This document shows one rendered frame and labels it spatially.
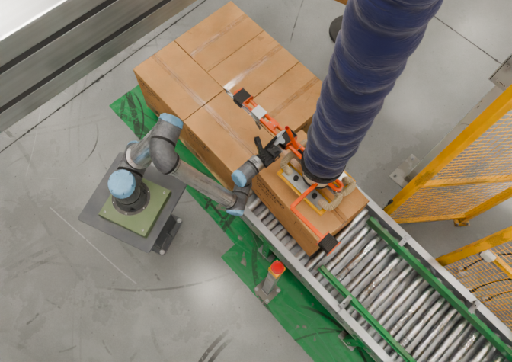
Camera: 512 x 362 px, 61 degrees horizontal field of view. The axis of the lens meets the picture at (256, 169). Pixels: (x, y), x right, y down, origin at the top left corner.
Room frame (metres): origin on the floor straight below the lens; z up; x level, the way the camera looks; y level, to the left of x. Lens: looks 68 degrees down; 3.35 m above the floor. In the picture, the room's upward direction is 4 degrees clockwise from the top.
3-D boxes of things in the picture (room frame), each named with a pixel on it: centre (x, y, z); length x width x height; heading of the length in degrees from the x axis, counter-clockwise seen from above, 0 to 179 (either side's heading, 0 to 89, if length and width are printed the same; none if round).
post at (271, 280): (0.38, -0.15, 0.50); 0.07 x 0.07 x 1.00; 47
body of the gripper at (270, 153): (0.95, -0.06, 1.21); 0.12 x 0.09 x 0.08; 138
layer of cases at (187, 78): (1.82, 0.21, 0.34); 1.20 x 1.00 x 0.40; 47
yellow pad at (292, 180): (0.81, -0.27, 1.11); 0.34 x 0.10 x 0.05; 48
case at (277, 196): (0.90, -0.33, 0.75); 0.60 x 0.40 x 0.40; 43
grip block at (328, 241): (0.49, -0.39, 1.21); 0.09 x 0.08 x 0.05; 138
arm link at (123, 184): (0.78, 0.74, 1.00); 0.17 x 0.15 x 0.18; 169
